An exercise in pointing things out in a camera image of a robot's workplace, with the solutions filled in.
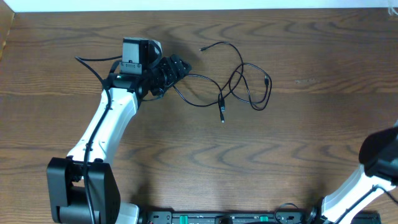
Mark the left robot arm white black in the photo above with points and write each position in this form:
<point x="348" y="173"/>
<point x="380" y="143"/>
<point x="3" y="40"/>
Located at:
<point x="82" y="187"/>

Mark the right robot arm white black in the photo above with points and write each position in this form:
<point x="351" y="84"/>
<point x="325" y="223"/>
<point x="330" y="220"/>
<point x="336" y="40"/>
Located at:
<point x="376" y="175"/>

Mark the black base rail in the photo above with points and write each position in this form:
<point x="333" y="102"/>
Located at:
<point x="167" y="217"/>

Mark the cardboard panel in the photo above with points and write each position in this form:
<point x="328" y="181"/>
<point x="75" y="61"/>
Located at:
<point x="6" y="20"/>

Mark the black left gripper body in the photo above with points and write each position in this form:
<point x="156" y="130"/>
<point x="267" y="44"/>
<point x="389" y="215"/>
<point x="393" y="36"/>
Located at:
<point x="170" y="72"/>

